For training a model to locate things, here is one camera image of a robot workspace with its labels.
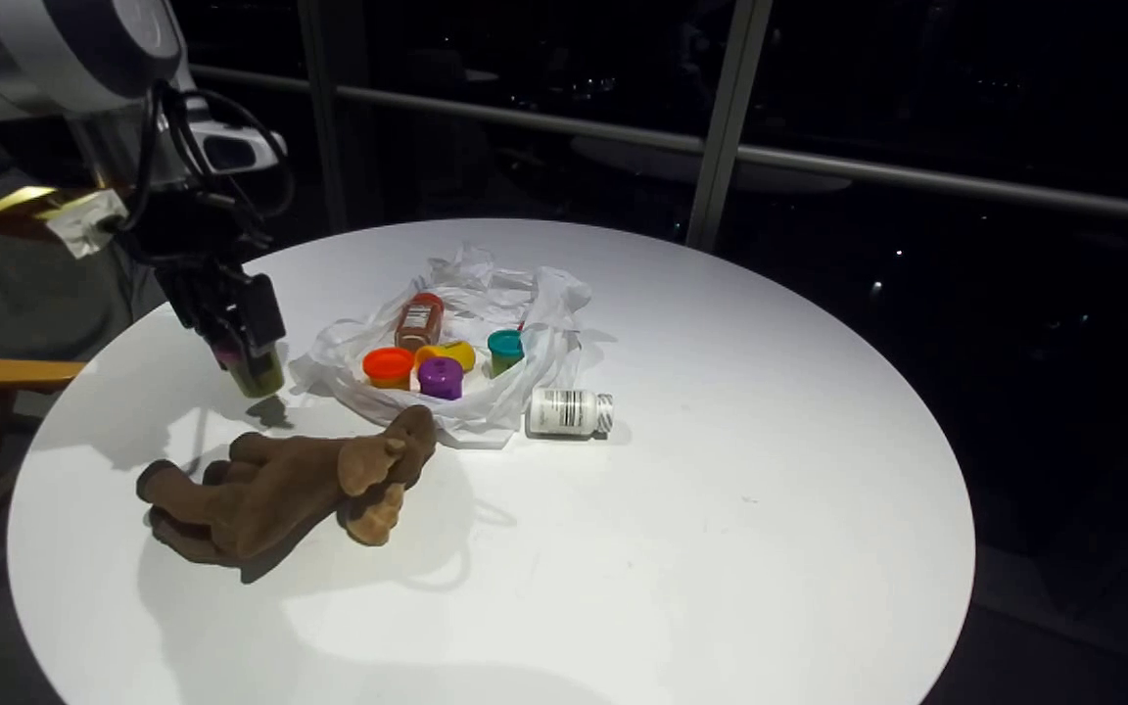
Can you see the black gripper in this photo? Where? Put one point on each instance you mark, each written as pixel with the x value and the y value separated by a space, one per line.
pixel 196 247

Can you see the orange lid small container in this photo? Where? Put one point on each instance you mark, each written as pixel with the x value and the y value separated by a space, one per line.
pixel 388 366

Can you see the brown deer plush toy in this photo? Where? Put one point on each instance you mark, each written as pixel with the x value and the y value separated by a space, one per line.
pixel 253 507

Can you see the purple lid small container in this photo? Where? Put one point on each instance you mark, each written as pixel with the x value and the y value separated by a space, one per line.
pixel 438 379

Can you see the teal lid small container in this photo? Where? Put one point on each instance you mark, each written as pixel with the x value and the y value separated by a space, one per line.
pixel 505 345

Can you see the white labelled pill bottle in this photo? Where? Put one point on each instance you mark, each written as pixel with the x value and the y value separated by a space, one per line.
pixel 570 413

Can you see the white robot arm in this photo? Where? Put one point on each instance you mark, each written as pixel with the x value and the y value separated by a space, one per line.
pixel 121 181

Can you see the white plastic bag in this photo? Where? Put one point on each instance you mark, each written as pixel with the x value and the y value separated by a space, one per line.
pixel 483 297

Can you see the metal window railing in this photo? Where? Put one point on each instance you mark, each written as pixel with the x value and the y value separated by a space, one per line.
pixel 692 111

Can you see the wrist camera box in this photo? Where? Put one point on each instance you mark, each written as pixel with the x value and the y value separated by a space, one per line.
pixel 78 224

